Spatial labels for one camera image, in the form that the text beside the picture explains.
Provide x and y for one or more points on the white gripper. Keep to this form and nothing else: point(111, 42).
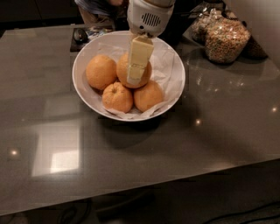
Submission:
point(147, 18)

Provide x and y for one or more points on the orange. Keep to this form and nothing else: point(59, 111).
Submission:
point(122, 69)
point(118, 97)
point(101, 71)
point(148, 96)

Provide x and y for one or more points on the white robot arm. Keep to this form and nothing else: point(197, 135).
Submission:
point(147, 19)

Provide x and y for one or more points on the white bowl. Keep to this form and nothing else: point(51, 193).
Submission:
point(79, 66)

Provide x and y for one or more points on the white paper liner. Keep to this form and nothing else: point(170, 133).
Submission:
point(167, 71)

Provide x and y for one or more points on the black computer mouse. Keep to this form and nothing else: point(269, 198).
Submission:
point(80, 36)

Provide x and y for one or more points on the small glass jar behind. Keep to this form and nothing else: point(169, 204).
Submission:
point(205, 19)

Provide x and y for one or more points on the large cereal glass jar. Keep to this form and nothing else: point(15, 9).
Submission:
point(225, 41)

